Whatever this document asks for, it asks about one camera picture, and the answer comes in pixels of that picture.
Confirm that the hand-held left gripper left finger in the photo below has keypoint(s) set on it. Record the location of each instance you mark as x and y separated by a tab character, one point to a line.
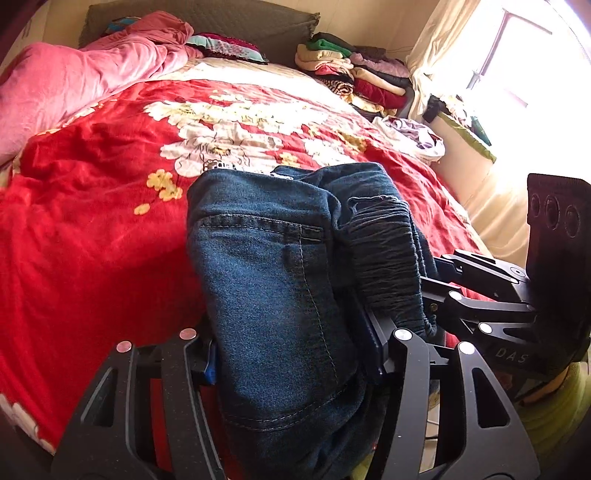
210	367

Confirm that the blue jeans pants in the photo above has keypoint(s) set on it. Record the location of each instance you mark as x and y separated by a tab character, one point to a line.
268	300

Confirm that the pile of folded clothes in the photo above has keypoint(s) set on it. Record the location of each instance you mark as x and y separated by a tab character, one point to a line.
364	78

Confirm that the pink quilt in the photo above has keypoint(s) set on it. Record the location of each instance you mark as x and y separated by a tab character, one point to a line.
69	78

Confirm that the heap of clothes on sill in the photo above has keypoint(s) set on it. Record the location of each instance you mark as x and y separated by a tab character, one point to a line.
461	120

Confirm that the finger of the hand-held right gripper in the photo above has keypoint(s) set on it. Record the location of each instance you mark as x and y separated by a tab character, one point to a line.
489	277
489	316

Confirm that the window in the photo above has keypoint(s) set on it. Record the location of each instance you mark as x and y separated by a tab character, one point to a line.
545	69

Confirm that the teal patterned pillow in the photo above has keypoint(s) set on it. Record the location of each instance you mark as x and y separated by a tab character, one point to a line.
221	46

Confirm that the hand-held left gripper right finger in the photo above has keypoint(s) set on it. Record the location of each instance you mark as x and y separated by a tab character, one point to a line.
401	364

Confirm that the red floral blanket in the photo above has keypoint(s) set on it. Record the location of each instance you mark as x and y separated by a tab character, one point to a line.
92	230

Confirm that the dark quilted headboard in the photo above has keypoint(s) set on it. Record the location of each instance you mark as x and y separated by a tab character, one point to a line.
231	23

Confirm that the white purple garment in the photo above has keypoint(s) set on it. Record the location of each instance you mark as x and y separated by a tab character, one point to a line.
385	129

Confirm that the purple cloth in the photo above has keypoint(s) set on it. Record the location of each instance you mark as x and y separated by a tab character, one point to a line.
420	136

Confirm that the person's green clothing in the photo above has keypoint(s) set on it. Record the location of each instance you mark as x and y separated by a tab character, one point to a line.
554	410

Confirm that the cream curtain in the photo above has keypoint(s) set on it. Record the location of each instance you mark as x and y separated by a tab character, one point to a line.
443	46

